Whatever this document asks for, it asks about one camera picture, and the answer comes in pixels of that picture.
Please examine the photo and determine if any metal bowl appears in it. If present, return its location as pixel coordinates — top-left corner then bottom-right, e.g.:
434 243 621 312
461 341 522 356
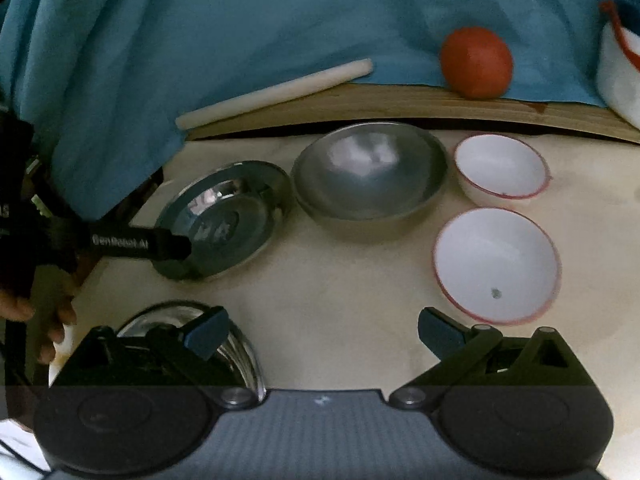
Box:
152 160 293 283

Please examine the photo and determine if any orange ball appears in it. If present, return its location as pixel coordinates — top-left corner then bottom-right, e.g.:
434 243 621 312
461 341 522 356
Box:
440 26 514 100

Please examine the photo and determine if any glass bowl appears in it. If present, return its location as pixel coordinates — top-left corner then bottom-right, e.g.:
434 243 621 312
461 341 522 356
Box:
116 300 267 403

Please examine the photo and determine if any white stick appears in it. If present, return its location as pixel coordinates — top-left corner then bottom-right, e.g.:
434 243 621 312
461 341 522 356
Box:
175 58 374 131

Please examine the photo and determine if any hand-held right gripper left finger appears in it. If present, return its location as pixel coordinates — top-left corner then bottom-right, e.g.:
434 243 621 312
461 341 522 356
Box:
57 305 253 408

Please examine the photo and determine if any white mug with red rim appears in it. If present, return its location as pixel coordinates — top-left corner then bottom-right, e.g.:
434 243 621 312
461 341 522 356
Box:
595 0 640 128

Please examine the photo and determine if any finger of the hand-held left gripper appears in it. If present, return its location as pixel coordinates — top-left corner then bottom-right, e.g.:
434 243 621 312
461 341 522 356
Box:
72 224 194 263

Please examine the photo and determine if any blue cloth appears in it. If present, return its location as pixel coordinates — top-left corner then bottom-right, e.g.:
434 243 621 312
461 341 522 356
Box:
0 0 640 221

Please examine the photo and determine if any wooden board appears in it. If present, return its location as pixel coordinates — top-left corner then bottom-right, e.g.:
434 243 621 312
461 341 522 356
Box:
187 82 640 143

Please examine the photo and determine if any white bowl with red rim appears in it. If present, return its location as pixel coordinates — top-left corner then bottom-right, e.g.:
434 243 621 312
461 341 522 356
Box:
291 121 448 221

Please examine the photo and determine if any large white red-rimmed bowl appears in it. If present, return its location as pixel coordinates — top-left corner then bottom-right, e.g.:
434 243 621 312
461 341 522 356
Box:
432 207 562 325

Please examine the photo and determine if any small white red-rimmed bowl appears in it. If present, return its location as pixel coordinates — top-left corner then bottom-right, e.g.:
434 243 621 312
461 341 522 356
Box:
453 132 551 208

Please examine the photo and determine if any person's left hand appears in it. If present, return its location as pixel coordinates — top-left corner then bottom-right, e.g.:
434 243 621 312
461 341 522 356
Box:
0 280 81 366

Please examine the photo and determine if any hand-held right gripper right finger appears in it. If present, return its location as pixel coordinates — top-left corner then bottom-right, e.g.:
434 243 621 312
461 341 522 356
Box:
389 307 597 408

